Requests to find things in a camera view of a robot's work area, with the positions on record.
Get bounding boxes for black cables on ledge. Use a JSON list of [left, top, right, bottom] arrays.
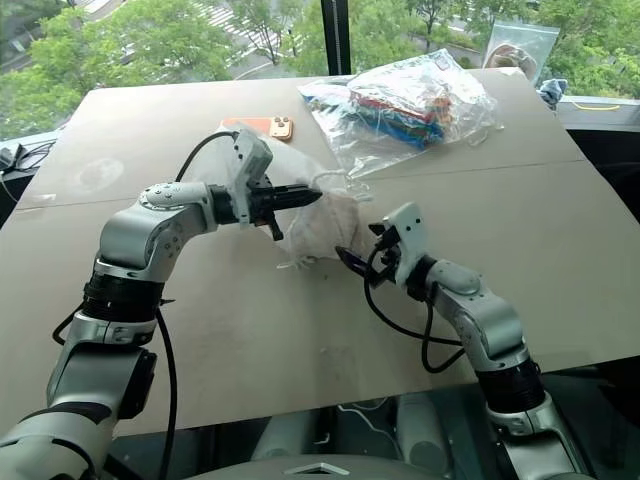
[[0, 140, 57, 204]]

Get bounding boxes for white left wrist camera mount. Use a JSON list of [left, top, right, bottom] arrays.
[[228, 127, 275, 227]]

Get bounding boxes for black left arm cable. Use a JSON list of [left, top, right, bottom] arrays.
[[50, 130, 238, 469]]

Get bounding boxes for clear zip bag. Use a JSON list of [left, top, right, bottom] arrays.
[[482, 20, 561, 86]]

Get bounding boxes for white towel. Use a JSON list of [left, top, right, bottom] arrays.
[[287, 192, 375, 265]]

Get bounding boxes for black window frame post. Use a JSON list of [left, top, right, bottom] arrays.
[[319, 0, 357, 79]]

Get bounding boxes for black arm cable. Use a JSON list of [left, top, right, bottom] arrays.
[[50, 130, 238, 469], [363, 247, 466, 374]]

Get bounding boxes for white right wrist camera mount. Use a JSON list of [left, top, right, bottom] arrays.
[[380, 201, 432, 286]]

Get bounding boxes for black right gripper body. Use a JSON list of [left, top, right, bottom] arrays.
[[369, 231, 404, 287]]

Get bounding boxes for blue cloth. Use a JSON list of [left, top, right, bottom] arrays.
[[536, 77, 570, 109]]

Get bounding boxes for clear bag of colourful items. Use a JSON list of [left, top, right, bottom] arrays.
[[296, 48, 505, 180]]

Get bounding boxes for translucent white drawstring bag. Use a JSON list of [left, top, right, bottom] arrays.
[[197, 127, 377, 272]]

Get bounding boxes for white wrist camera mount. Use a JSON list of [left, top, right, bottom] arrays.
[[228, 127, 275, 227], [380, 201, 432, 286]]

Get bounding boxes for grey robot torso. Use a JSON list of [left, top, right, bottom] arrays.
[[197, 452, 454, 480]]

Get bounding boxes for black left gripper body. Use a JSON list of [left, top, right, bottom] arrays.
[[247, 182, 285, 243]]

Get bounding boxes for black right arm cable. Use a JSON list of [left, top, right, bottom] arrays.
[[363, 247, 466, 374]]

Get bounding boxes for orange smartphone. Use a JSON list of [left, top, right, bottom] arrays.
[[220, 114, 295, 144]]

